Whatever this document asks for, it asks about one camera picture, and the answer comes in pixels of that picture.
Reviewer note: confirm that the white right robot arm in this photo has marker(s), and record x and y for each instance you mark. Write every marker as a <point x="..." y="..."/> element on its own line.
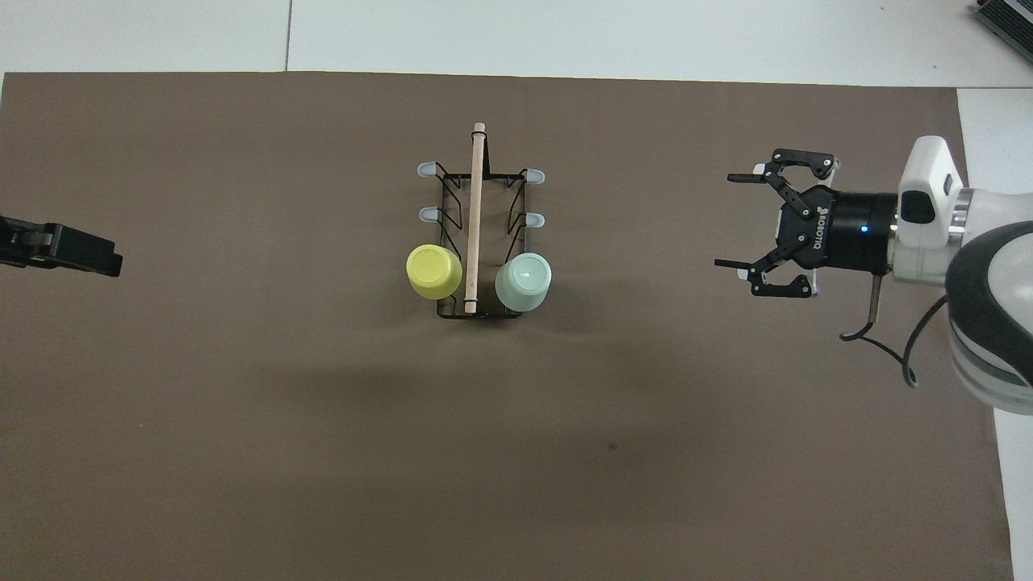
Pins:
<point x="993" y="307"/>

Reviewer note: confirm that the pale green plastic cup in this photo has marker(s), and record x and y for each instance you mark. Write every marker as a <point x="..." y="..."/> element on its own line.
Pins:
<point x="524" y="281"/>

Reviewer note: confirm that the brown table mat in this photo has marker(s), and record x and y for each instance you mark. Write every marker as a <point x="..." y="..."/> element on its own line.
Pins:
<point x="323" y="403"/>

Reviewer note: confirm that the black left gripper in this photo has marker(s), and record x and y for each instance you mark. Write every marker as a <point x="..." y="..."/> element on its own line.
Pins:
<point x="24" y="242"/>

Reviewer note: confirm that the grey ribbed device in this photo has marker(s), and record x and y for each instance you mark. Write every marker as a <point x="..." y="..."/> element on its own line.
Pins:
<point x="1007" y="18"/>

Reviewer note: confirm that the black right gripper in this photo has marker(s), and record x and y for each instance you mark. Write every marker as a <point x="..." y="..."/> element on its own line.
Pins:
<point x="855" y="234"/>

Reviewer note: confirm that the yellow plastic cup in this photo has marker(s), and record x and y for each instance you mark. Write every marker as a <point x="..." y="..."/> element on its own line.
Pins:
<point x="434" y="270"/>

